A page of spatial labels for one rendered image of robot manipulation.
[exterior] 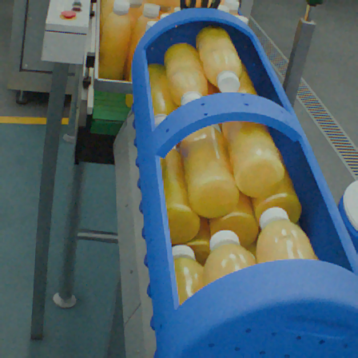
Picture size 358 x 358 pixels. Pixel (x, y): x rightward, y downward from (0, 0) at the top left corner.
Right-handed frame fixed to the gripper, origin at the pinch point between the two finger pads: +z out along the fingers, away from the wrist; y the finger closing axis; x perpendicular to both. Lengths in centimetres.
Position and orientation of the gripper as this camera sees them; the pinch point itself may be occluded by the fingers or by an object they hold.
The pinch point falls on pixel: (192, 28)
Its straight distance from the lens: 158.6
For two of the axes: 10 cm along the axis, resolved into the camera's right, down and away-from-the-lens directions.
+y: -9.8, -1.0, -1.7
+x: 0.9, 5.5, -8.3
